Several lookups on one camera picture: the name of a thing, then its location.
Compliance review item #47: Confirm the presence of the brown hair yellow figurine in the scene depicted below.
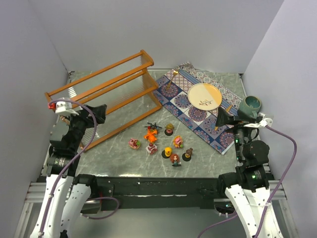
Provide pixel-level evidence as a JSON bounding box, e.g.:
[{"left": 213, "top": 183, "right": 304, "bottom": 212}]
[{"left": 182, "top": 148, "right": 193, "bottom": 162}]

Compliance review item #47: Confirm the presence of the blonde pink dress figurine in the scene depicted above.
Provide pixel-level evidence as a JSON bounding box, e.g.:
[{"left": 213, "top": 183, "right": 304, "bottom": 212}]
[{"left": 164, "top": 123, "right": 174, "bottom": 136}]

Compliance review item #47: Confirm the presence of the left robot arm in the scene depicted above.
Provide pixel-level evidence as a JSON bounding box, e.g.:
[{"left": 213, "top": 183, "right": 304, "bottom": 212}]
[{"left": 30, "top": 102, "right": 106, "bottom": 238}]

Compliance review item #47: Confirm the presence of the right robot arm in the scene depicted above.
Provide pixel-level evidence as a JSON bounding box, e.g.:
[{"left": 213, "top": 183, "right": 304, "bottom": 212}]
[{"left": 216, "top": 107, "right": 283, "bottom": 238}]

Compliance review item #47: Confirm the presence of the orange wooden acrylic shelf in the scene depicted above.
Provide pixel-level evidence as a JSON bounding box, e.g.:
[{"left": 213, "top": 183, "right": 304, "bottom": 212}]
[{"left": 45, "top": 50, "right": 162, "bottom": 151}]

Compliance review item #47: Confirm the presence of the teal ceramic mug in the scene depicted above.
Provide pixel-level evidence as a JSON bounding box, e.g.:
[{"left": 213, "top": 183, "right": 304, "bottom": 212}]
[{"left": 239, "top": 96, "right": 262, "bottom": 119}]

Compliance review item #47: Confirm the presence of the cream and orange plate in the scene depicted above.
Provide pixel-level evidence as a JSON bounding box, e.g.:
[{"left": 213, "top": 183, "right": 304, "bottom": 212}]
[{"left": 187, "top": 83, "right": 222, "bottom": 111}]

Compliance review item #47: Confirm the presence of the pink bear sunflower toy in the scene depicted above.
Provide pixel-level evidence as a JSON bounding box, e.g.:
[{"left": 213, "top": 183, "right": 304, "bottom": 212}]
[{"left": 173, "top": 135, "right": 184, "bottom": 148}]

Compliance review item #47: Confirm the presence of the pink bear donut toy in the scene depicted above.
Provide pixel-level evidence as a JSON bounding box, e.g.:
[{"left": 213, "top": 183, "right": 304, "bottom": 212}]
[{"left": 128, "top": 138, "right": 141, "bottom": 150}]

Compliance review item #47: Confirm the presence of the patterned blue placemat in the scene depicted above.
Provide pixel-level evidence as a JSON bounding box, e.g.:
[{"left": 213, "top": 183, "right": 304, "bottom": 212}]
[{"left": 154, "top": 63, "right": 243, "bottom": 155}]

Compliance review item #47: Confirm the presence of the red hair green figurine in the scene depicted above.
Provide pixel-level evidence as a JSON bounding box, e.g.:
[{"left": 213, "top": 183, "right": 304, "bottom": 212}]
[{"left": 169, "top": 154, "right": 181, "bottom": 167}]

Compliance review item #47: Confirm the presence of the black dragon toy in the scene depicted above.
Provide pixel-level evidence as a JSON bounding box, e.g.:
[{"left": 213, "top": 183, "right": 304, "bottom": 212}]
[{"left": 145, "top": 122, "right": 162, "bottom": 131}]

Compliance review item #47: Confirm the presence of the orange dragon toy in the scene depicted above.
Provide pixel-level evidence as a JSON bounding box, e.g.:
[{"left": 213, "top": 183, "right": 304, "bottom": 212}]
[{"left": 143, "top": 128, "right": 158, "bottom": 143}]

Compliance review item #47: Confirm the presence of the gold fork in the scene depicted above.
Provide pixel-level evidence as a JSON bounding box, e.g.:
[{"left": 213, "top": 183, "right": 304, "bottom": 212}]
[{"left": 166, "top": 66, "right": 179, "bottom": 90}]

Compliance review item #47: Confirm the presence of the pink bear cake toy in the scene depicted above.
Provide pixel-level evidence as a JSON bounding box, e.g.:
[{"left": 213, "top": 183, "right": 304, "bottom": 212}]
[{"left": 146, "top": 143, "right": 158, "bottom": 155}]

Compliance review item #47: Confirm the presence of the black base beam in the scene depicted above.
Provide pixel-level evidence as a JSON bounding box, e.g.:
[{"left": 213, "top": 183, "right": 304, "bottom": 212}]
[{"left": 81, "top": 177, "right": 231, "bottom": 214}]

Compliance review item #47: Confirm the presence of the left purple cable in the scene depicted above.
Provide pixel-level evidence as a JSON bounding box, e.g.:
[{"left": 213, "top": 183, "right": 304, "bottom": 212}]
[{"left": 37, "top": 99, "right": 121, "bottom": 238}]

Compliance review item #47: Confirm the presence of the purple cable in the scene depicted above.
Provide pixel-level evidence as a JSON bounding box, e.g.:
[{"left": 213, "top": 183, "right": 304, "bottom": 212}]
[
  {"left": 198, "top": 125, "right": 298, "bottom": 238},
  {"left": 37, "top": 99, "right": 121, "bottom": 238}
]

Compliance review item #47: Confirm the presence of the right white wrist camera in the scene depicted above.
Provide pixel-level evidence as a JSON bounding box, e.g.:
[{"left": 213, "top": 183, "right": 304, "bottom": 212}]
[{"left": 244, "top": 112, "right": 274, "bottom": 128}]

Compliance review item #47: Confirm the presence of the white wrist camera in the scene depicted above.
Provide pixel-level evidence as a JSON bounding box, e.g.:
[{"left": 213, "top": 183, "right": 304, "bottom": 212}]
[
  {"left": 244, "top": 112, "right": 274, "bottom": 128},
  {"left": 48, "top": 98, "right": 79, "bottom": 117}
]

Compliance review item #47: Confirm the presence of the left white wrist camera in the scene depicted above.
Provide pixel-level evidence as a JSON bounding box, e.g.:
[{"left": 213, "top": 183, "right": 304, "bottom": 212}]
[{"left": 48, "top": 98, "right": 79, "bottom": 117}]

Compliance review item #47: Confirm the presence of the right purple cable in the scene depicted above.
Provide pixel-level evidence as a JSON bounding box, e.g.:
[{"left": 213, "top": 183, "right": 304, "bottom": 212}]
[{"left": 198, "top": 125, "right": 298, "bottom": 238}]

